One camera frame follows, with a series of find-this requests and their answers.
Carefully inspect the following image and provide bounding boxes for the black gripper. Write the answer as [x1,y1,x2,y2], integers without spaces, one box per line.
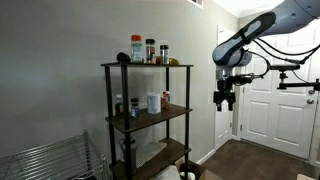
[213,75,252,112]

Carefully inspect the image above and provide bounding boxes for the clear white-lid spice bottle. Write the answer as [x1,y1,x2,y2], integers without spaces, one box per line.
[165,91,171,110]

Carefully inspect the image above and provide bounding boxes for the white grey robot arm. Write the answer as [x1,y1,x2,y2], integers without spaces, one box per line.
[212,0,320,111]

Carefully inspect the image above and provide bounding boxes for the red orange spice container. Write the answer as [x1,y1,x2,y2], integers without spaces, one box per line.
[161,91,166,109]

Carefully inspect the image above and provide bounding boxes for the dark wooden three-tier shelf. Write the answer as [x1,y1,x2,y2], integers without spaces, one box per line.
[102,62,192,180]

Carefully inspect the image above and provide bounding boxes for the black-lid clear spice jar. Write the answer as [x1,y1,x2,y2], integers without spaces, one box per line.
[160,45,169,64]

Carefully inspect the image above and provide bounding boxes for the small black-lid jar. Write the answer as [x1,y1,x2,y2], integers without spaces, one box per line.
[131,98,139,118]

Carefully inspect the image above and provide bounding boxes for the black-lid red spice jar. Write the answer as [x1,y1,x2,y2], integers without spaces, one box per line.
[146,39,155,63]

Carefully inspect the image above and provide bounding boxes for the red-lid spice jar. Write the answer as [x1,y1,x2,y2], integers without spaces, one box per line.
[131,34,142,63]

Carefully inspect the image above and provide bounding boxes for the dark grey water bottle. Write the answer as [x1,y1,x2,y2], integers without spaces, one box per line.
[119,137,137,174]

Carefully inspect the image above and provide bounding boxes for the small dark brown bottle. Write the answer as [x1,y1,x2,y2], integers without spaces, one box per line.
[115,94,123,116]

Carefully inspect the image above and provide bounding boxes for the white side door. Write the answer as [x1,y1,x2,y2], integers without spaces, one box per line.
[214,25,241,151]

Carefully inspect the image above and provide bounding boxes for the white panel door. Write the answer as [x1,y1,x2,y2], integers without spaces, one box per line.
[240,25,319,159]

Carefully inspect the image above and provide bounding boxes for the white cylindrical can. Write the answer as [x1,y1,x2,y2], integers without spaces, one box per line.
[147,92,161,114]

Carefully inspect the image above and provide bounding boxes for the red tomato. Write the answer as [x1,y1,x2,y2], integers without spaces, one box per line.
[156,56,162,64]

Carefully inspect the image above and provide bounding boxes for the grey folded dish mat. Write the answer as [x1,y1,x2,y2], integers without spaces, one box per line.
[136,142,167,167]

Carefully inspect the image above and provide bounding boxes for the black round object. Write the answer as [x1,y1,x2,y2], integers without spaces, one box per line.
[117,52,131,63]

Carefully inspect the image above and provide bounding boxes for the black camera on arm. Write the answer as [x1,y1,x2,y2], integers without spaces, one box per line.
[268,63,320,92]

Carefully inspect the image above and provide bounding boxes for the chrome wire rack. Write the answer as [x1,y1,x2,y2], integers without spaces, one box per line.
[0,130,113,180]

